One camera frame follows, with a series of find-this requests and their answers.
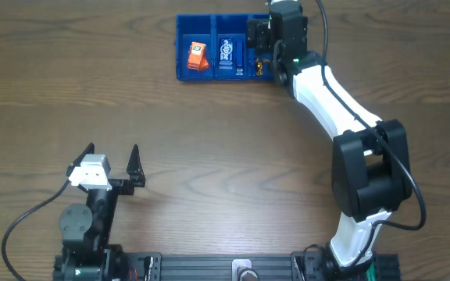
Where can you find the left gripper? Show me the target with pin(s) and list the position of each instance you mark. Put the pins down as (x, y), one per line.
(123, 186)

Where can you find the orange candy box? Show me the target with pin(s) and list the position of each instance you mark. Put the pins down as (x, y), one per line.
(205, 64)
(195, 52)

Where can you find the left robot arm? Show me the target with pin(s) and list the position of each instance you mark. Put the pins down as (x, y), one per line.
(100, 218)

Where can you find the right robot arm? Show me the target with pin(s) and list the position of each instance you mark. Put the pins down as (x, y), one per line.
(326, 97)

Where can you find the blue tray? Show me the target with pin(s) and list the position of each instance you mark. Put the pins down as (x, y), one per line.
(184, 39)

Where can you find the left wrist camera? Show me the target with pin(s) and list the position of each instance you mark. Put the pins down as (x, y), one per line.
(90, 171)

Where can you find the mounting rail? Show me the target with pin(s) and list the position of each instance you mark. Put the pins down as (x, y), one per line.
(201, 267)

